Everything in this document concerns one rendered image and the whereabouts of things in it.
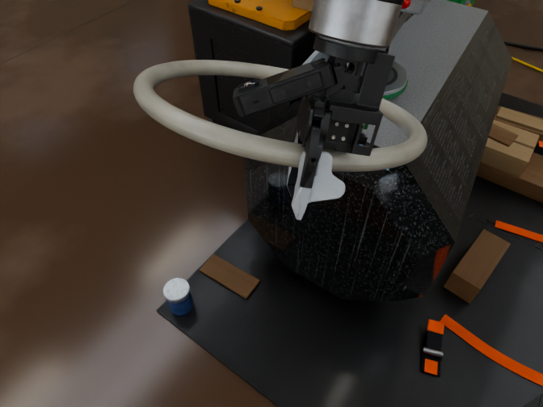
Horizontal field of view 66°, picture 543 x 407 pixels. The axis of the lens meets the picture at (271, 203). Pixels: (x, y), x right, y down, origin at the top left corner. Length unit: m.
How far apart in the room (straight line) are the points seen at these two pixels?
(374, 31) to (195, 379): 1.45
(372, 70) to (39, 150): 2.39
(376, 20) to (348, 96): 0.09
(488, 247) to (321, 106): 1.60
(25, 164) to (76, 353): 1.20
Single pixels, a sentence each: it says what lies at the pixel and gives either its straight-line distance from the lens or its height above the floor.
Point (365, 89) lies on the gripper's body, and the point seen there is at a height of 1.32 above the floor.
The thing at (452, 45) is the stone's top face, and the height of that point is 0.80.
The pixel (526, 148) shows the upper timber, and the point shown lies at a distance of 2.44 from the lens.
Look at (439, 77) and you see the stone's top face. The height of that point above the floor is 0.80.
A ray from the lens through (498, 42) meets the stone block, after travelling 2.09.
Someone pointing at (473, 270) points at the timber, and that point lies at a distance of 1.91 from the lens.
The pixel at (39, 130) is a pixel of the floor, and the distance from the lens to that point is 2.88.
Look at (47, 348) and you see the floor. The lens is 1.93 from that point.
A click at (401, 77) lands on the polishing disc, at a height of 0.86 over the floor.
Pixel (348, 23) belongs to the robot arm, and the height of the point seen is 1.40.
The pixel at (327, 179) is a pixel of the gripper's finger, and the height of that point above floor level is 1.24.
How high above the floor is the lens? 1.60
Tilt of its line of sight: 49 degrees down
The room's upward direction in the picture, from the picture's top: straight up
